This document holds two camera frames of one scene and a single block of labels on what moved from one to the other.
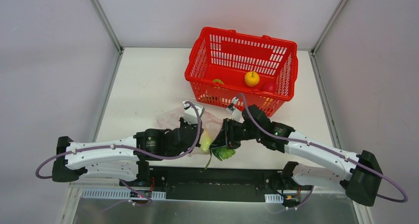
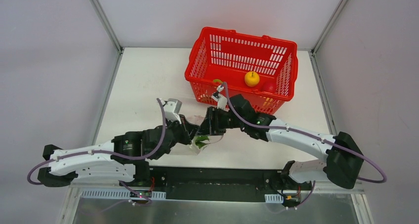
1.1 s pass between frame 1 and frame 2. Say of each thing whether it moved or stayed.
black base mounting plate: stayed
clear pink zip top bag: moved
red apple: stayed
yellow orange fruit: stayed
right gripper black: moved
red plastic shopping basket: stayed
